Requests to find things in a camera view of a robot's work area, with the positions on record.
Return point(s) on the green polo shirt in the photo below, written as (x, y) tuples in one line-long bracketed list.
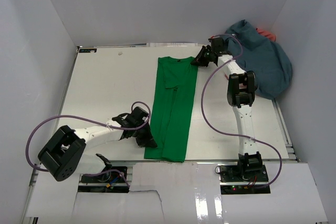
[(172, 108)]

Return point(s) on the coral red t shirt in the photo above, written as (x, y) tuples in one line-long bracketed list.
[(267, 34)]

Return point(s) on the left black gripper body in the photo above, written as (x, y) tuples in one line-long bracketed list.
[(144, 124)]

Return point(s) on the aluminium table frame rail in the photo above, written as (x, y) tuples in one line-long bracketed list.
[(285, 134)]

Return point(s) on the white paper sheet front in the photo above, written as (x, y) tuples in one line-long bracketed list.
[(179, 193)]

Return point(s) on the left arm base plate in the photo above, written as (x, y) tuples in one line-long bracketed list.
[(111, 182)]

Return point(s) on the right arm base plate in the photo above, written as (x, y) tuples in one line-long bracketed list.
[(233, 183)]

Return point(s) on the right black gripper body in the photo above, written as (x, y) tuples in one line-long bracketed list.
[(209, 59)]

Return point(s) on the blue-grey t shirt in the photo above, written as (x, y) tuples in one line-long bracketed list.
[(266, 58)]

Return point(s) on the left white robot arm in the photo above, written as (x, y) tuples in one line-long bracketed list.
[(65, 153)]

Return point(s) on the white printed label strip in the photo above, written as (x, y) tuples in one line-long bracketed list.
[(171, 44)]

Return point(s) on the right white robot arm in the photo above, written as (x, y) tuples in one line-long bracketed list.
[(240, 96)]

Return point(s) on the black label sticker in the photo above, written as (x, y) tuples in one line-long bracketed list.
[(87, 50)]

